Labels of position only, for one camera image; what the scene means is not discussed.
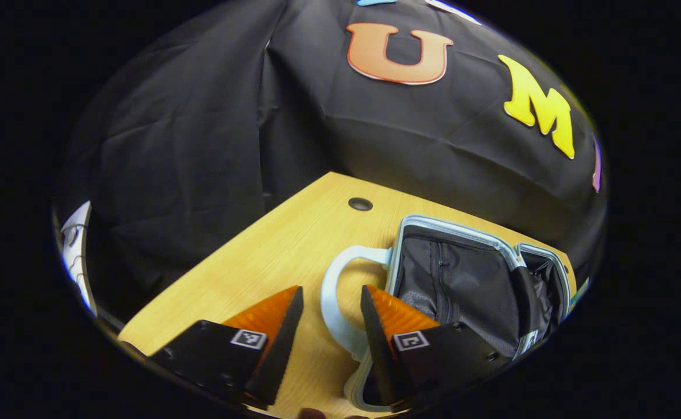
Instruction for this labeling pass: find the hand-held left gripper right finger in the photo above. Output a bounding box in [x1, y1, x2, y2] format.
[360, 285, 511, 407]

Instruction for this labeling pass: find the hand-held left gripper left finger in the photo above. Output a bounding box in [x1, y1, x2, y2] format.
[151, 285, 305, 407]

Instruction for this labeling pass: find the small pale blue suitcase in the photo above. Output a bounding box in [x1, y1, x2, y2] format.
[321, 214, 573, 414]

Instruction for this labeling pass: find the black backdrop cloth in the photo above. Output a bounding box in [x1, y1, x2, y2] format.
[55, 0, 608, 326]

